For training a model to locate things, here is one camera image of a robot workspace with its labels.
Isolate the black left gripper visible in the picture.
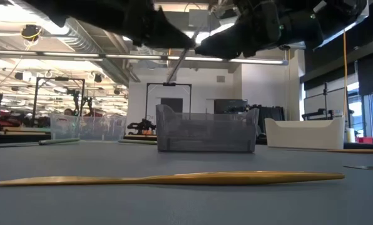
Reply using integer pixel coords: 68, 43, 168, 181
89, 0, 197, 49

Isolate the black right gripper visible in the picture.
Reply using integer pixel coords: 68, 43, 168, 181
194, 0, 284, 61

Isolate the silver utensil pale handle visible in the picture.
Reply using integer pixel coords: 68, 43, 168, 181
166, 46, 190, 84

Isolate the orange knife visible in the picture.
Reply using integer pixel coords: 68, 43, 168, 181
0, 170, 346, 188

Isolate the green utensil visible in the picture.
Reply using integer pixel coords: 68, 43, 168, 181
38, 137, 81, 146

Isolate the silver spoon teal handle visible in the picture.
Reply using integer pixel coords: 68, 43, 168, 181
342, 164, 373, 172

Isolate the grey ceiling box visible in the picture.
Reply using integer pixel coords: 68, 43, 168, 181
188, 8, 210, 31

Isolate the long ceiling light strip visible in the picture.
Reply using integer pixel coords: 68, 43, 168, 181
0, 49, 289, 66

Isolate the black draped equipment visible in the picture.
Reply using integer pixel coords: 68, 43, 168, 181
248, 104, 285, 126

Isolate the smoky dark plastic bin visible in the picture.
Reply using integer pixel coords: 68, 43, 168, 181
155, 104, 260, 153

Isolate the black stand with equipment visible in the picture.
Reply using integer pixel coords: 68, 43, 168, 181
301, 82, 335, 121

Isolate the white plastic bin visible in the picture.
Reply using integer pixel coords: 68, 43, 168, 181
264, 117, 346, 150

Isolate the clear plastic bin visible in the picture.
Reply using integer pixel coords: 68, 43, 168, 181
49, 112, 127, 142

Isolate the black window blind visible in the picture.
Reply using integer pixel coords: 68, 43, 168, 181
357, 56, 373, 96

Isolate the white cylinder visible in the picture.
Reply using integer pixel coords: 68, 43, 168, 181
345, 127, 357, 144

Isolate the grey table mat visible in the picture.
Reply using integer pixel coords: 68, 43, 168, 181
0, 140, 373, 225

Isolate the black rig frame with camera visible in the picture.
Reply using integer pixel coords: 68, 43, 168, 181
145, 82, 193, 121

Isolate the black wall screen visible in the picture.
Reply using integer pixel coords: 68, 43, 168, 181
213, 99, 248, 114

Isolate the yellow hanging cable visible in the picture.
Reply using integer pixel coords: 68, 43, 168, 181
342, 31, 348, 119

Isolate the yellow and black cable reel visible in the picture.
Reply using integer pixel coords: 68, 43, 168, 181
20, 24, 43, 42

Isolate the wide black rig frame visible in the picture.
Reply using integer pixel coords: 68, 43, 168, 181
32, 76, 86, 128

